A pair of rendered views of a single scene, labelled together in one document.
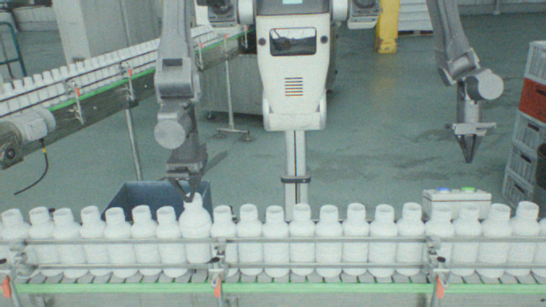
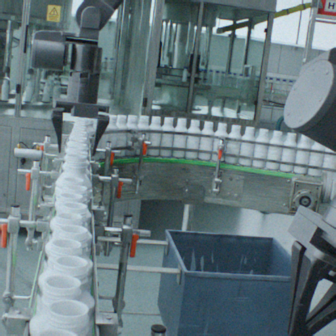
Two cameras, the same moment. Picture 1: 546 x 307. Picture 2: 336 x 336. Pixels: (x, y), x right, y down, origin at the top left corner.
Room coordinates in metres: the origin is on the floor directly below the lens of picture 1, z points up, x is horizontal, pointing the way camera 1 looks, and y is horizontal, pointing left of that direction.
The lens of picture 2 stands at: (0.78, -0.89, 1.39)
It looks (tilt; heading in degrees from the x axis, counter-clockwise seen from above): 10 degrees down; 77
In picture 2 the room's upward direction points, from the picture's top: 7 degrees clockwise
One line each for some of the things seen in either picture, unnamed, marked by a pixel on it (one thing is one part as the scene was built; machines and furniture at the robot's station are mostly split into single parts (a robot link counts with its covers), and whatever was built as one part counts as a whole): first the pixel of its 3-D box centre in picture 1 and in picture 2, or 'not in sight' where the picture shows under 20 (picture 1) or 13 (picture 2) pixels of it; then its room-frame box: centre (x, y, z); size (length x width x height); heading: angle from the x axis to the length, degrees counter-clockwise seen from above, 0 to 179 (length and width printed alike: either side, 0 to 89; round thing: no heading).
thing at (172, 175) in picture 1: (188, 179); (69, 128); (0.84, 0.18, 1.25); 0.07 x 0.07 x 0.09; 86
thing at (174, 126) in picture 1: (176, 108); (65, 38); (0.82, 0.17, 1.41); 0.12 x 0.09 x 0.12; 176
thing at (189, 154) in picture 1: (185, 145); (83, 92); (0.86, 0.17, 1.32); 0.10 x 0.07 x 0.07; 176
